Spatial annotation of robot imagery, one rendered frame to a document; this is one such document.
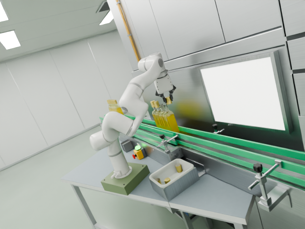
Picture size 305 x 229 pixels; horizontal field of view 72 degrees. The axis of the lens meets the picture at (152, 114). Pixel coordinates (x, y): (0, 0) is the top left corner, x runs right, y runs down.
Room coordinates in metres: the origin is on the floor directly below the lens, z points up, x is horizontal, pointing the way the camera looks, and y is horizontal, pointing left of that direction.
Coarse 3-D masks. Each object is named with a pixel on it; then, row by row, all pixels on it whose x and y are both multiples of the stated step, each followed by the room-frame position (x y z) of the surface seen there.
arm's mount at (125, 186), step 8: (136, 168) 1.29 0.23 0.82; (144, 168) 1.27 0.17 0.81; (128, 176) 1.22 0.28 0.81; (136, 176) 1.20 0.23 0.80; (144, 176) 1.25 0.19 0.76; (104, 184) 1.25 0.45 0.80; (112, 184) 1.19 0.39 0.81; (120, 184) 1.16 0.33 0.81; (128, 184) 1.15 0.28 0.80; (136, 184) 1.18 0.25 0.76; (120, 192) 1.16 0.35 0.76; (128, 192) 1.13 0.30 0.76
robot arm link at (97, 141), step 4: (100, 132) 1.15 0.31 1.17; (92, 136) 1.13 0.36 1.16; (96, 136) 1.13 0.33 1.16; (100, 136) 1.13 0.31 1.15; (92, 140) 1.12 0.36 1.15; (96, 140) 1.11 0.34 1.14; (100, 140) 1.11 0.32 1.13; (104, 140) 1.12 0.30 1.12; (92, 144) 1.12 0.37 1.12; (96, 144) 1.11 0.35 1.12; (100, 144) 1.11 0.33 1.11; (104, 144) 1.12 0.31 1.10; (108, 144) 1.15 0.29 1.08; (96, 148) 1.12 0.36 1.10; (100, 148) 1.13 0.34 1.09
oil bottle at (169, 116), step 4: (164, 112) 1.36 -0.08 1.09; (168, 112) 1.33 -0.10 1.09; (172, 112) 1.35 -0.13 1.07; (164, 116) 1.35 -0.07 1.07; (168, 116) 1.32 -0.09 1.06; (172, 116) 1.34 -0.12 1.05; (168, 120) 1.32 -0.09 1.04; (172, 120) 1.33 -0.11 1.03; (168, 124) 1.34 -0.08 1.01; (172, 124) 1.33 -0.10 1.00; (176, 124) 1.34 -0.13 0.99; (168, 128) 1.35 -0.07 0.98; (172, 128) 1.32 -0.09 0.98; (176, 128) 1.33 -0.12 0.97
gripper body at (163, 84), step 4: (164, 76) 1.21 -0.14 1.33; (168, 76) 1.23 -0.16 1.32; (156, 80) 1.23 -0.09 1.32; (160, 80) 1.23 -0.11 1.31; (164, 80) 1.23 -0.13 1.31; (168, 80) 1.23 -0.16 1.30; (156, 84) 1.23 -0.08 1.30; (160, 84) 1.23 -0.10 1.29; (164, 84) 1.23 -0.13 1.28; (168, 84) 1.24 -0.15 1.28; (156, 88) 1.25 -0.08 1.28; (160, 88) 1.24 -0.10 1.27; (164, 88) 1.24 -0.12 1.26; (168, 88) 1.24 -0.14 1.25; (172, 88) 1.25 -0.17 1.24; (160, 92) 1.24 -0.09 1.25; (164, 92) 1.25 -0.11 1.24
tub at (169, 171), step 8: (176, 160) 1.16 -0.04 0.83; (184, 160) 1.11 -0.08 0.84; (160, 168) 1.13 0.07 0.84; (168, 168) 1.13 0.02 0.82; (184, 168) 1.11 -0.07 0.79; (192, 168) 1.01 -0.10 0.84; (152, 176) 1.09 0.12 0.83; (160, 176) 1.11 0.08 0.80; (168, 176) 1.12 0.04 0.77; (176, 176) 1.10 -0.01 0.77; (160, 184) 0.96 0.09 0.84; (168, 184) 0.95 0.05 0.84
